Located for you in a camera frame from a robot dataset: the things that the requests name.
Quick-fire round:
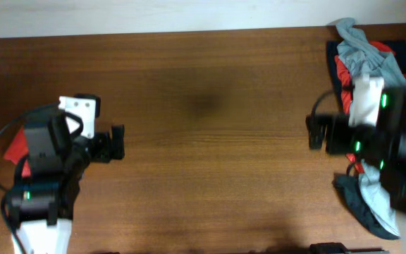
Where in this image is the orange red printed t-shirt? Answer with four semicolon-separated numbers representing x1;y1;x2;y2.
4;127;28;164

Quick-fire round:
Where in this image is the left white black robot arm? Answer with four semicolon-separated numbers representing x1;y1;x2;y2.
1;111;125;253

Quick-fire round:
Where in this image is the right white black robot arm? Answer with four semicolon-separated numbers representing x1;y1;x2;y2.
306;85;406;252

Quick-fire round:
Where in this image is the red garment in pile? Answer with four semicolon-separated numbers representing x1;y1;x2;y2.
335;55;406;170

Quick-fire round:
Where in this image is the light grey shirt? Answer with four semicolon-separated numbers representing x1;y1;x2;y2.
336;18;406;237

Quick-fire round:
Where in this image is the dark navy garment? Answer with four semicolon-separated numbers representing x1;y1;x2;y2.
326;40;406;108

